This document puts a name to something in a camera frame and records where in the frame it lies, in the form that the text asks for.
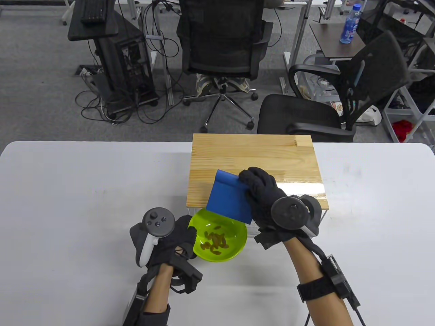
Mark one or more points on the person's left hand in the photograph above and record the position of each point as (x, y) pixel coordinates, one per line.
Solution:
(173, 244)

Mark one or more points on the person's right hand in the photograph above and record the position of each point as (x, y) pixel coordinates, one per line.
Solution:
(261, 190)

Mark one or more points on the blue plastic scraper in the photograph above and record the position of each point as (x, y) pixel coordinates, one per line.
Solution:
(227, 200)

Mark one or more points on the pile of raisins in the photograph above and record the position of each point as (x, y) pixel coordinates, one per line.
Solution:
(214, 241)

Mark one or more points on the wood-topped white mesh sliding drawer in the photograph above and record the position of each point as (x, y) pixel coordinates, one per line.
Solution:
(238, 149)

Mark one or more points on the green plastic bowl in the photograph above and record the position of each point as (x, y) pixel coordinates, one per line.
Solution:
(234, 241)

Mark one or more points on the person's right forearm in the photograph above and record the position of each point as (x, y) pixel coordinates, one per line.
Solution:
(306, 265)

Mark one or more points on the person's left forearm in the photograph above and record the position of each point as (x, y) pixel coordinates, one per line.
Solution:
(159, 288)

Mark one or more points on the black mesh office chair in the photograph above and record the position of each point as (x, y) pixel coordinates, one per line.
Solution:
(221, 37)

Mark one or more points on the grey left hand controller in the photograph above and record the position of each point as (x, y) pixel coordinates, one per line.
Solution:
(158, 220)

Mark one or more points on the grey hand controller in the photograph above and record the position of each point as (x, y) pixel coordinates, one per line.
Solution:
(158, 220)
(289, 212)

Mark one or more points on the grey right hand controller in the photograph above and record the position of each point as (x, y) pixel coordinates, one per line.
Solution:
(289, 212)

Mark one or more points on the black armrest office chair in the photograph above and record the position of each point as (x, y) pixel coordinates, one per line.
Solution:
(299, 115)

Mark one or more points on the white bag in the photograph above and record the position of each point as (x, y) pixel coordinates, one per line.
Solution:
(370, 115)

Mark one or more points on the red cloth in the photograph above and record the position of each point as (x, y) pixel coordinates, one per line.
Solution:
(402, 130)

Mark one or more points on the small brown side table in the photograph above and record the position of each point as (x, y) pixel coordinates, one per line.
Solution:
(333, 39)

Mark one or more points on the grey metal cart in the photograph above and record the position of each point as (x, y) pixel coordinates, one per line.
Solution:
(421, 112)

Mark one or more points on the blue water bottle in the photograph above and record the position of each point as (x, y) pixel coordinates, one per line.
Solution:
(350, 25)

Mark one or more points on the black computer tower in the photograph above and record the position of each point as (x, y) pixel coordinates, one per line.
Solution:
(125, 61)

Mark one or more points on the black standing desk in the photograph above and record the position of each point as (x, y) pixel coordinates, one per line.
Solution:
(76, 30)

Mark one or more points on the black keyboard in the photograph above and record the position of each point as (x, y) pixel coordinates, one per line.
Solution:
(93, 12)

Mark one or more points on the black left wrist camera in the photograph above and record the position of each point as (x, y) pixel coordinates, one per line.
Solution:
(136, 305)

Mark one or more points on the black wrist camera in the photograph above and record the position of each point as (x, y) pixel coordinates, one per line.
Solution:
(336, 278)
(136, 305)

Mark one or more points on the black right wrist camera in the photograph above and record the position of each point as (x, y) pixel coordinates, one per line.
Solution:
(336, 278)

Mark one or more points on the white desk leg frame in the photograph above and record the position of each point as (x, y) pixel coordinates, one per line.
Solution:
(299, 37)

